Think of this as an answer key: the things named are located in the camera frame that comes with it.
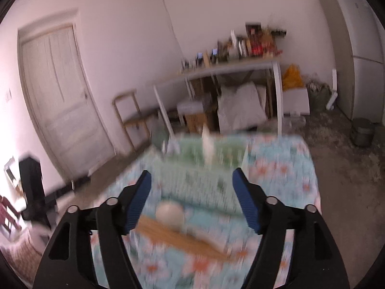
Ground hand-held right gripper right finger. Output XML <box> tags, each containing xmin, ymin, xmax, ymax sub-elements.
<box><xmin>232</xmin><ymin>168</ymin><xmax>351</xmax><ymax>289</ymax></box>

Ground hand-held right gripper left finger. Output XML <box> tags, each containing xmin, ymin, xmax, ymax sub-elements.
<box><xmin>32</xmin><ymin>170</ymin><xmax>152</xmax><ymax>289</ymax></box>

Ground cream round spoon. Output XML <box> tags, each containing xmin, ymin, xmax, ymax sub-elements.
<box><xmin>155</xmin><ymin>202</ymin><xmax>229</xmax><ymax>255</ymax></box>

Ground bundle of wooden chopsticks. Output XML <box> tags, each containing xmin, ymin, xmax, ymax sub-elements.
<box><xmin>136</xmin><ymin>215</ymin><xmax>231</xmax><ymax>262</ymax></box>

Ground green plastic utensil holder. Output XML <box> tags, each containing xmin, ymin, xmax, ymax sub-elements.
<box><xmin>149</xmin><ymin>135</ymin><xmax>250</xmax><ymax>217</ymax></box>

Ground floral blue blanket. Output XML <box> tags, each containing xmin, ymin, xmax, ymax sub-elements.
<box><xmin>89</xmin><ymin>134</ymin><xmax>322</xmax><ymax>289</ymax></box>

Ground wooden chair with dark seat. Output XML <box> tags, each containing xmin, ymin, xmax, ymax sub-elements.
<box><xmin>112</xmin><ymin>89</ymin><xmax>151</xmax><ymax>155</ymax></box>

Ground small brown cardboard box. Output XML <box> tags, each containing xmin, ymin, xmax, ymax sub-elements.
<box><xmin>183</xmin><ymin>111</ymin><xmax>209</xmax><ymax>133</ymax></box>

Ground white bag under table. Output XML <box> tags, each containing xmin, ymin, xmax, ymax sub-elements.
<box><xmin>217</xmin><ymin>81</ymin><xmax>269</xmax><ymax>133</ymax></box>

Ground black stand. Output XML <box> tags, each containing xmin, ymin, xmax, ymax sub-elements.
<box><xmin>19</xmin><ymin>156</ymin><xmax>58</xmax><ymax>221</ymax></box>

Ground clear plastic storage box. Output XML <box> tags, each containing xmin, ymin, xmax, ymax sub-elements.
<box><xmin>176</xmin><ymin>100</ymin><xmax>205</xmax><ymax>115</ymax></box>

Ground white cardboard box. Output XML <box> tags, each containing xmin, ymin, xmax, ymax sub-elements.
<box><xmin>283</xmin><ymin>87</ymin><xmax>311</xmax><ymax>117</ymax></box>

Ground grey-green sack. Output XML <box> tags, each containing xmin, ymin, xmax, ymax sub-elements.
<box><xmin>306</xmin><ymin>77</ymin><xmax>332</xmax><ymax>112</ymax></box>

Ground red chair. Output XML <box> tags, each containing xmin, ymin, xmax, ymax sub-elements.
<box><xmin>0</xmin><ymin>195</ymin><xmax>22</xmax><ymax>234</ymax></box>

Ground yellow plastic bag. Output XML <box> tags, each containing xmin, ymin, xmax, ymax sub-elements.
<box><xmin>282</xmin><ymin>64</ymin><xmax>304</xmax><ymax>91</ymax></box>

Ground white panelled door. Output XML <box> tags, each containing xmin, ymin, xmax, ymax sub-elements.
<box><xmin>17</xmin><ymin>24</ymin><xmax>117</xmax><ymax>179</ymax></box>

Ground grey rice cooker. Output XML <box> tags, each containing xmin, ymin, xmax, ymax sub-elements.
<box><xmin>350</xmin><ymin>118</ymin><xmax>375</xmax><ymax>149</ymax></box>

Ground white table with wooden top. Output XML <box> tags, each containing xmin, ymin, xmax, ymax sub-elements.
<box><xmin>146</xmin><ymin>55</ymin><xmax>284</xmax><ymax>137</ymax></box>

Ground clutter of bottles and items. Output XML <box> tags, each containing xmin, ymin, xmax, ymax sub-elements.
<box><xmin>217</xmin><ymin>22</ymin><xmax>287</xmax><ymax>60</ymax></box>

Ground grey refrigerator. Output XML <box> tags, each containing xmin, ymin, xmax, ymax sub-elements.
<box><xmin>317</xmin><ymin>0</ymin><xmax>385</xmax><ymax>125</ymax></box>

